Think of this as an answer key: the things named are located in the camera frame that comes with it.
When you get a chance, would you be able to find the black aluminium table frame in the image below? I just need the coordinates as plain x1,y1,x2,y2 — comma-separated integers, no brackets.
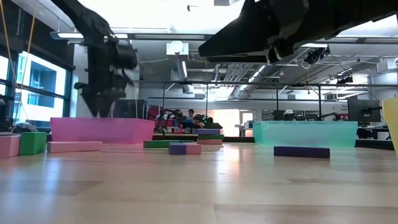
0,132,396,149

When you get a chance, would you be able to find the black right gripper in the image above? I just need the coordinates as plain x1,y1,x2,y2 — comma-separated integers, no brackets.
198,0,310,64

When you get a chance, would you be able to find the black metal background frame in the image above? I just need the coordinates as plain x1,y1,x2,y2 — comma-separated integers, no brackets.
136,80,398,121

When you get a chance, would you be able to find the teal translucent plastic bin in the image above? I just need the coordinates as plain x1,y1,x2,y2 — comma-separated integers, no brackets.
252,120,359,148

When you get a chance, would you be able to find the black ceiling camera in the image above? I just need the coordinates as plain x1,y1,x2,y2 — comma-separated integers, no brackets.
304,46,330,65
336,75,354,85

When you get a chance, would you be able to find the person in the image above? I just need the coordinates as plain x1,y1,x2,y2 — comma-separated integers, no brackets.
186,108,197,125
174,108,187,125
281,108,296,121

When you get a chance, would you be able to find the ceiling light strip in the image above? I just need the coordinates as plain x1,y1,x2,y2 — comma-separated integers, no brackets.
49,30,129,40
300,42,329,49

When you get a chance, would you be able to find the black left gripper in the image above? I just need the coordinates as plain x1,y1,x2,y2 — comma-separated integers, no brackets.
73,39,139,118

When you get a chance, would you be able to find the yellow translucent plastic bin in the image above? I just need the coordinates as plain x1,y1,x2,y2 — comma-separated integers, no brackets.
382,98,398,156

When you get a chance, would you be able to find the grey overhead beam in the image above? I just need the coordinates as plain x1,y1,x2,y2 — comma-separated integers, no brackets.
127,32,215,41

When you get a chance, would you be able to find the large glass window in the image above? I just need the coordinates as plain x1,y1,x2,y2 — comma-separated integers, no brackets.
0,51,74,125

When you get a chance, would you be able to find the pink rectangular block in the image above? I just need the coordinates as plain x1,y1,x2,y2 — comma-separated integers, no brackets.
0,134,21,159
197,139,223,146
47,141,103,154
185,142,202,155

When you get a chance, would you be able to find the black cabinet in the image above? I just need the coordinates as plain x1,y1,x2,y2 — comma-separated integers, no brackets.
113,99,149,119

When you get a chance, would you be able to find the pink translucent plastic bin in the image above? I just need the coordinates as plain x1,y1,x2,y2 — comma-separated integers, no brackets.
50,117,155,144

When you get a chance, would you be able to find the white ceiling light box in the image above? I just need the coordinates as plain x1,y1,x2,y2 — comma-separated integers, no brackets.
166,40,190,56

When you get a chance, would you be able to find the black computer monitor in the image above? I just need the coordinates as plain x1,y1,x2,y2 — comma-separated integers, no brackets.
347,98,382,123

